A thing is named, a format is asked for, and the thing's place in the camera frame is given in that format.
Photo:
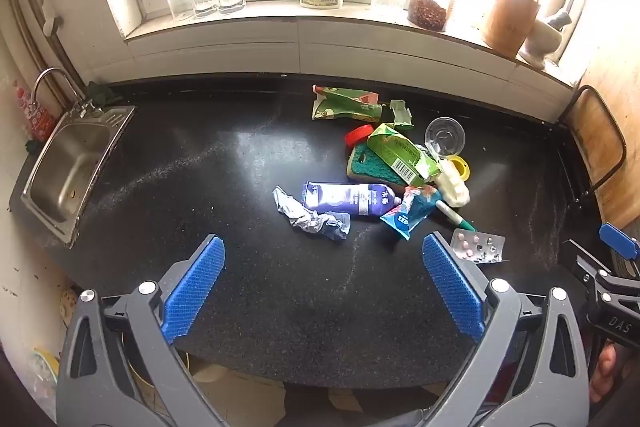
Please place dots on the white tissue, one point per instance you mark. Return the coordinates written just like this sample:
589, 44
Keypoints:
452, 189

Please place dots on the stainless steel sink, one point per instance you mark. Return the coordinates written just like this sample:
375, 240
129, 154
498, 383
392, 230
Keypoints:
70, 172

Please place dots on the person's right hand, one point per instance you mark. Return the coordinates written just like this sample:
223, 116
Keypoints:
607, 372

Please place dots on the red dish soap bottle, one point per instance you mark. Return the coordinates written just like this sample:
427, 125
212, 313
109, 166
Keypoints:
37, 122

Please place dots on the grey pestle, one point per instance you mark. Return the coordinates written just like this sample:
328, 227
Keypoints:
560, 19

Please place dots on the floral lidded crock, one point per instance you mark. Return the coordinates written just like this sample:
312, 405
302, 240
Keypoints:
69, 304

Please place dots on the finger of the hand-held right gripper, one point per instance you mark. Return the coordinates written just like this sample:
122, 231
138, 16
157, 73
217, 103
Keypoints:
582, 264
620, 241

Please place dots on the white stone mortar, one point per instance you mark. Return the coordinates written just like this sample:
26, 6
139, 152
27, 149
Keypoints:
542, 42

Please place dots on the chrome faucet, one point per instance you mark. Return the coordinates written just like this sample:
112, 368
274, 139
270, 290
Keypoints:
86, 107

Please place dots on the white and green pen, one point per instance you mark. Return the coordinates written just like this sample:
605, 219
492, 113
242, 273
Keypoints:
450, 213

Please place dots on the red bottle cap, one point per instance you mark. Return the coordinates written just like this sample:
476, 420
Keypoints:
359, 135

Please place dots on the pale green carton scrap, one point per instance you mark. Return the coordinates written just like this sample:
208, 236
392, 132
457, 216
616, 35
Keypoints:
402, 114

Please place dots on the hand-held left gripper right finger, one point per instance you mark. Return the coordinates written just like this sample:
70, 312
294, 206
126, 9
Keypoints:
452, 284

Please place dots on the dark green scouring pad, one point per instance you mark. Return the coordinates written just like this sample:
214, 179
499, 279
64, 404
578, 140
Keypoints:
32, 147

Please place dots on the green snack packet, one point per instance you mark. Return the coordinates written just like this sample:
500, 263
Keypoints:
345, 104

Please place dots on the blue snack wrapper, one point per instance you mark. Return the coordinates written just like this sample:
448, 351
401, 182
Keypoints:
407, 214

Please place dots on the silver pill blister pack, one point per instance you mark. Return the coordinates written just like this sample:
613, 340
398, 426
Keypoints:
475, 244

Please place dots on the green drink carton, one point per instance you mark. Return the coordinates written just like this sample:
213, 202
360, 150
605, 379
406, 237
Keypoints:
400, 152

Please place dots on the blue and white pouch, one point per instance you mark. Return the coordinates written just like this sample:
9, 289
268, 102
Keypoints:
345, 198

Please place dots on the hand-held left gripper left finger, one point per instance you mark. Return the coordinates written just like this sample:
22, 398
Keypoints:
195, 287

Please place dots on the wooden board with black frame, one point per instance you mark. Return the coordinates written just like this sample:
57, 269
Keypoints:
597, 137

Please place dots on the silver foil wrapper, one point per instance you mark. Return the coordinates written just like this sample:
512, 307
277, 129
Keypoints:
310, 219

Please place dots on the green sponge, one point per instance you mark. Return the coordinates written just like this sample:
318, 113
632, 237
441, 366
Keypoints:
367, 164

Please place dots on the dark green cloth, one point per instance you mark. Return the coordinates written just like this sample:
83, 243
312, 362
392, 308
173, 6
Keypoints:
102, 94

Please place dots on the yellow plastic spool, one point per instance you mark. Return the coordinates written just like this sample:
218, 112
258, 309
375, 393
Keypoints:
462, 167

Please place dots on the clear plastic cup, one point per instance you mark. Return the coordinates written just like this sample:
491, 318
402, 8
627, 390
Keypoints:
445, 134

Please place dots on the wooden utensil holder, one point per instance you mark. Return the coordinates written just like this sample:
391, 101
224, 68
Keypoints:
510, 22

